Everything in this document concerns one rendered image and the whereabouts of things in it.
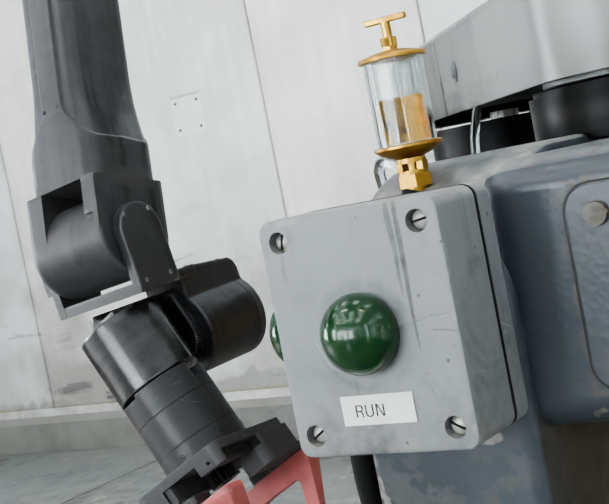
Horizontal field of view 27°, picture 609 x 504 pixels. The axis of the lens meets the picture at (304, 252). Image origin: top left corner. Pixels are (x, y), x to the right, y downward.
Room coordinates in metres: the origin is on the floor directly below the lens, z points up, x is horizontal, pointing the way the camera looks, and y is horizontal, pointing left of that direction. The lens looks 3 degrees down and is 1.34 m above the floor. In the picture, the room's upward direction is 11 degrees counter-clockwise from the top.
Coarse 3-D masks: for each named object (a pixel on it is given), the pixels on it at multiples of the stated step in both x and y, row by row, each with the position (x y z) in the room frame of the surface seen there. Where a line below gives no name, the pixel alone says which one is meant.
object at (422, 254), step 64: (448, 192) 0.44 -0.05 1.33; (320, 256) 0.45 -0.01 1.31; (384, 256) 0.44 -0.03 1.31; (448, 256) 0.43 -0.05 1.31; (320, 320) 0.46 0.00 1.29; (448, 320) 0.43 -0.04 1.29; (320, 384) 0.46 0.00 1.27; (384, 384) 0.44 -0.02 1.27; (448, 384) 0.43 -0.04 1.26; (512, 384) 0.45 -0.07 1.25; (320, 448) 0.46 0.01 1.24; (384, 448) 0.45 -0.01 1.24; (448, 448) 0.43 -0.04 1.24
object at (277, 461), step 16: (272, 432) 0.79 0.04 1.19; (288, 432) 0.81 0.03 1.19; (256, 448) 0.77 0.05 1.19; (272, 448) 0.77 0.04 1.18; (288, 448) 0.79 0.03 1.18; (240, 464) 0.77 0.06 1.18; (256, 464) 0.76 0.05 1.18; (272, 464) 0.79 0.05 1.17; (288, 464) 0.81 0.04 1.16; (304, 464) 0.81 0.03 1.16; (256, 480) 0.82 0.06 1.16; (272, 480) 0.82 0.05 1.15; (288, 480) 0.81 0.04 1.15; (304, 480) 0.81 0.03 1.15; (320, 480) 0.81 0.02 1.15; (256, 496) 0.82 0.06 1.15; (272, 496) 0.81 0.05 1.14; (304, 496) 0.81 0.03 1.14; (320, 496) 0.80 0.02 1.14
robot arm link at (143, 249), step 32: (128, 224) 0.77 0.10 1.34; (160, 224) 0.79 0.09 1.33; (128, 256) 0.76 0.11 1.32; (160, 256) 0.78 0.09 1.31; (128, 288) 0.77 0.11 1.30; (160, 288) 0.83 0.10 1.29; (192, 288) 0.83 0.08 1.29; (224, 288) 0.85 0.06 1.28; (224, 320) 0.82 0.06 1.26; (256, 320) 0.85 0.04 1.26; (224, 352) 0.83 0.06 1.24
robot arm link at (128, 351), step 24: (120, 312) 0.78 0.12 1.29; (144, 312) 0.78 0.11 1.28; (168, 312) 0.82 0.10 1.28; (96, 336) 0.78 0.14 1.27; (120, 336) 0.77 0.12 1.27; (144, 336) 0.77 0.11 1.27; (168, 336) 0.78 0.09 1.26; (192, 336) 0.82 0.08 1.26; (96, 360) 0.78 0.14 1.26; (120, 360) 0.77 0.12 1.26; (144, 360) 0.77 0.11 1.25; (168, 360) 0.77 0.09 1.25; (192, 360) 0.79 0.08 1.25; (120, 384) 0.77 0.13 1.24; (144, 384) 0.76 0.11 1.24
